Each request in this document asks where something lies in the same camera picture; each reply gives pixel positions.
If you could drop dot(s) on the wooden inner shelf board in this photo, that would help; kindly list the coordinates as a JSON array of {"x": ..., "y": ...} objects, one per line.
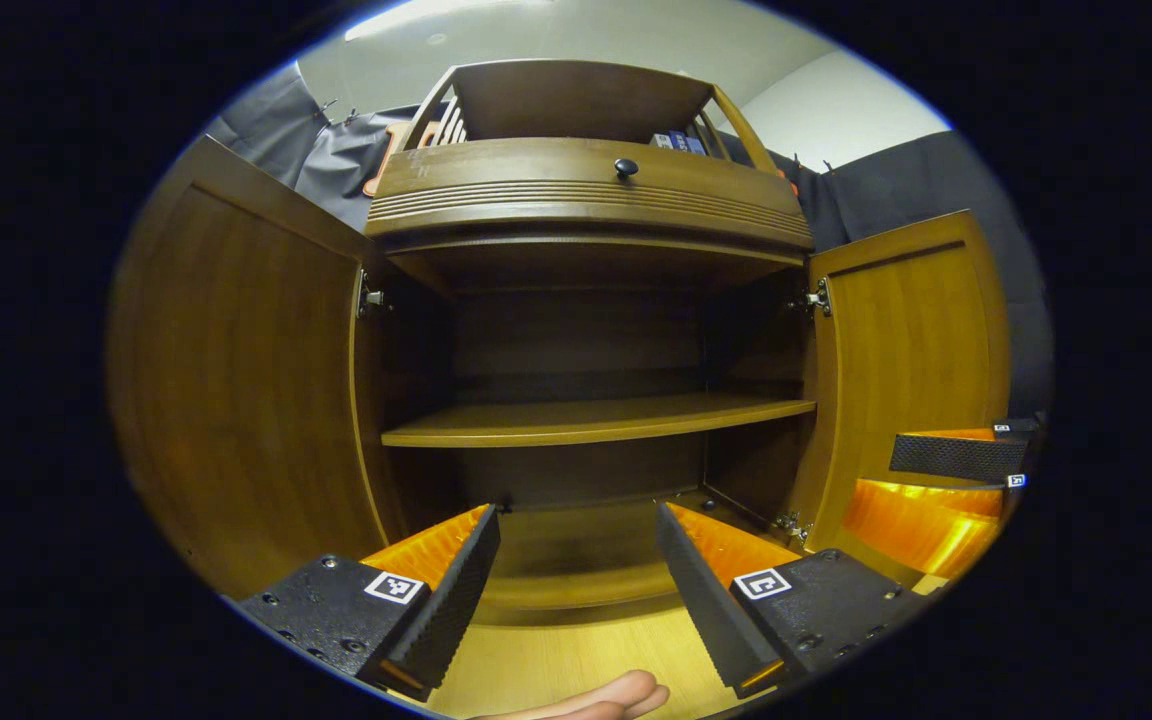
[{"x": 586, "y": 420}]

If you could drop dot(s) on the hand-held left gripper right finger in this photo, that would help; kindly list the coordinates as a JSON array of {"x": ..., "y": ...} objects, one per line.
[{"x": 711, "y": 610}]

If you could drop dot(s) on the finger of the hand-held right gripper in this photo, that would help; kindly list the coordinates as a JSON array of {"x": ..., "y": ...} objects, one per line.
[
  {"x": 956, "y": 457},
  {"x": 926, "y": 525}
]

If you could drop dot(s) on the white spine book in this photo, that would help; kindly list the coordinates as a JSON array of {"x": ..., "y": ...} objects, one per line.
[{"x": 661, "y": 141}]

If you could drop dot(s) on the wooden shoe cabinet door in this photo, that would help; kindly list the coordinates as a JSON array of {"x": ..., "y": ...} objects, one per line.
[
  {"x": 906, "y": 340},
  {"x": 236, "y": 380}
]

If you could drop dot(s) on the metal door hinge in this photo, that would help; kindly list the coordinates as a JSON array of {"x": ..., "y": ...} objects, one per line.
[
  {"x": 369, "y": 298},
  {"x": 818, "y": 298},
  {"x": 791, "y": 525}
]

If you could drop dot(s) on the grey-blue book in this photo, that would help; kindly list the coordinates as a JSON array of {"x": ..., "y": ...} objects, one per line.
[{"x": 696, "y": 145}]

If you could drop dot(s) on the wooden double-door shoe cabinet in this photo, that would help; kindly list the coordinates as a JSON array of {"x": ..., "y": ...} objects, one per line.
[{"x": 536, "y": 180}]

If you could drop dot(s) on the black drawer knob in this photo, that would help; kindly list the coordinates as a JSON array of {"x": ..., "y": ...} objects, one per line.
[{"x": 626, "y": 167}]

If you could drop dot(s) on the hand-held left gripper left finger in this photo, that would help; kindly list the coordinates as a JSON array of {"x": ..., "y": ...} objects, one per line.
[{"x": 451, "y": 610}]

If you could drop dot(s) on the dark blue book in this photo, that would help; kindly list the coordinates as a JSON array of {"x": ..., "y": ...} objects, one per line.
[{"x": 678, "y": 141}]

